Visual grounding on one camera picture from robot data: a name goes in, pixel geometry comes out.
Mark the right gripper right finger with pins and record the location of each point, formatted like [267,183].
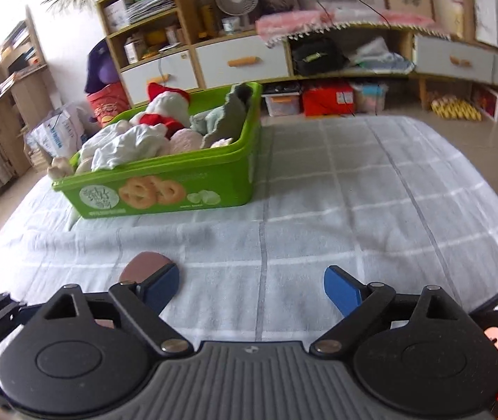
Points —
[361,306]

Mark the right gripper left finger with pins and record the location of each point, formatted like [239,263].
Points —
[141,304]

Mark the brown round pad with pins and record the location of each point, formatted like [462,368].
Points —
[139,271]

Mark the white cloth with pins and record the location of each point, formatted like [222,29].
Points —
[121,143]

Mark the pink plush toy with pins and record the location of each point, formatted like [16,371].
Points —
[185,141]

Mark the red white santa plush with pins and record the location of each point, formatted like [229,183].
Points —
[168,106]

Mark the mint green fluffy towel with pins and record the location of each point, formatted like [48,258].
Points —
[222,125]

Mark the teal orange knitted plush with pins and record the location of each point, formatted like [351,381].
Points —
[61,168]

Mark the grey checked blanket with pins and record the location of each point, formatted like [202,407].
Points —
[386,198]

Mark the green plastic storage bin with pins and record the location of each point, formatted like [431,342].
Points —
[204,179]

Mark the red cardboard box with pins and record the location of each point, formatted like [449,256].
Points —
[328,100]

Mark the red round bag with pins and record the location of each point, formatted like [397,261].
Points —
[108,103]

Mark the yellow egg tray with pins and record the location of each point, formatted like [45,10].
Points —
[450,107]

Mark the wooden white TV cabinet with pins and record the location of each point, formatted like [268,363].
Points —
[194,64]

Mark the black bag on shelf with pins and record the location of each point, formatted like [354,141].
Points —
[317,55]

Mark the wooden bookshelf desk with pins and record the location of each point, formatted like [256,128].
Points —
[26,91]

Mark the pink fringed cloth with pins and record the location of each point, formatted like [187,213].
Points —
[282,26]

